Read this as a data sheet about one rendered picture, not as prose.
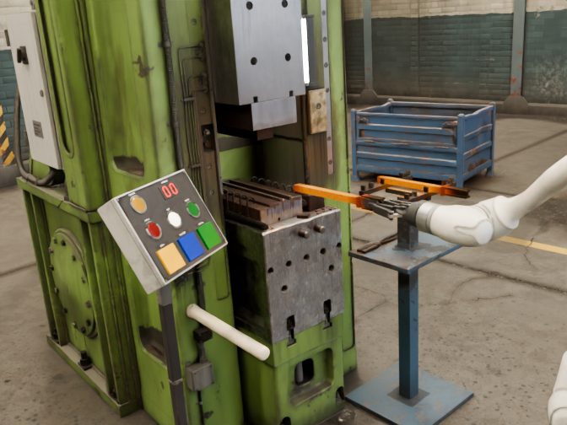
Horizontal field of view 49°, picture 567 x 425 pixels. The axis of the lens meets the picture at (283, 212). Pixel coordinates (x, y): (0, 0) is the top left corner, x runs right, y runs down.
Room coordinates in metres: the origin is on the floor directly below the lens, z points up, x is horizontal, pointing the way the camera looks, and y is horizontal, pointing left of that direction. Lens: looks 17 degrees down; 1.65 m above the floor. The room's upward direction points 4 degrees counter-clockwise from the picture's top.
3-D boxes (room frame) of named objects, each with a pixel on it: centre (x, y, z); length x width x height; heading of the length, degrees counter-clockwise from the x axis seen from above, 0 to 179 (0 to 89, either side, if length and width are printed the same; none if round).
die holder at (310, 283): (2.44, 0.10, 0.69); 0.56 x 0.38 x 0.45; 38
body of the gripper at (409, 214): (1.77, -0.38, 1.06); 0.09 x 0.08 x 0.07; 38
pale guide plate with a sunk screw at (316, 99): (2.53, -0.16, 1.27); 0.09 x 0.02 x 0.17; 128
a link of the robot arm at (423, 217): (1.72, -0.42, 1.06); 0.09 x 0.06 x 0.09; 128
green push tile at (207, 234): (1.85, 0.24, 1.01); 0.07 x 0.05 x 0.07; 153
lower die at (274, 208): (2.40, 0.13, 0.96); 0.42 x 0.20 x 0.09; 38
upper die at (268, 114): (2.40, 0.13, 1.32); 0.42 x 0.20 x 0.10; 38
